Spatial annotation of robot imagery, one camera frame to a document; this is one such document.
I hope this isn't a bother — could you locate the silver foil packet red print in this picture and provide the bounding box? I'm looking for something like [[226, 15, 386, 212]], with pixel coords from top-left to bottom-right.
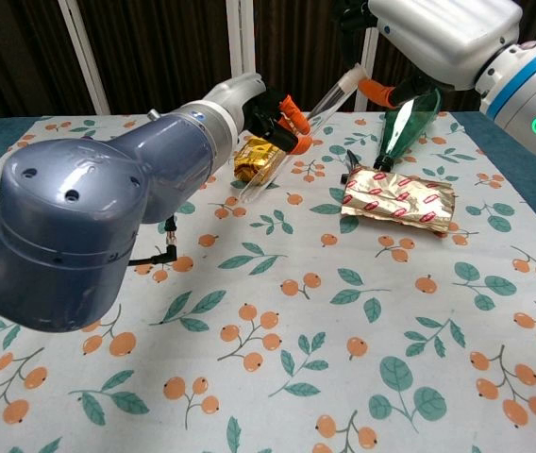
[[340, 167, 458, 236]]

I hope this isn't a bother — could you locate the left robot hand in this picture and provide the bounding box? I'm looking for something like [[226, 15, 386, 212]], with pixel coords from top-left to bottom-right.
[[201, 72, 314, 157]]

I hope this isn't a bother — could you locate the gold snack packet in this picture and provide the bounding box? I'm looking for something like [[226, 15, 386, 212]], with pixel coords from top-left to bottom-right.
[[233, 134, 286, 183]]

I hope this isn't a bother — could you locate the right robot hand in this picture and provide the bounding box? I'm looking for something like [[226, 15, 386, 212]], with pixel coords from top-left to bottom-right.
[[333, 0, 524, 109]]

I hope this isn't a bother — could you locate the green plastic bottle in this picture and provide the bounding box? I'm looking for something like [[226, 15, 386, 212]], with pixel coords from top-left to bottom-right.
[[372, 87, 443, 172]]

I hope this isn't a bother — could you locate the white partition frame post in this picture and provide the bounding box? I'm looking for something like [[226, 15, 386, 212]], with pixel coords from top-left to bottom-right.
[[58, 0, 109, 117], [353, 25, 383, 113], [225, 0, 258, 85]]

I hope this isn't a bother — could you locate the clear plastic tube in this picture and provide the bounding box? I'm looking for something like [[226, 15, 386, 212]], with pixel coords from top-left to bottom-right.
[[239, 65, 366, 205]]

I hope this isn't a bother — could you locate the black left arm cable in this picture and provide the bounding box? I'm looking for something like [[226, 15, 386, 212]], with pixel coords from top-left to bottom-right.
[[128, 214, 183, 271]]

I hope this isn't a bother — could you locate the floral patterned tablecloth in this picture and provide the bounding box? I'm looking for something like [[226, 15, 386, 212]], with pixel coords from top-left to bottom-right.
[[0, 111, 536, 453]]

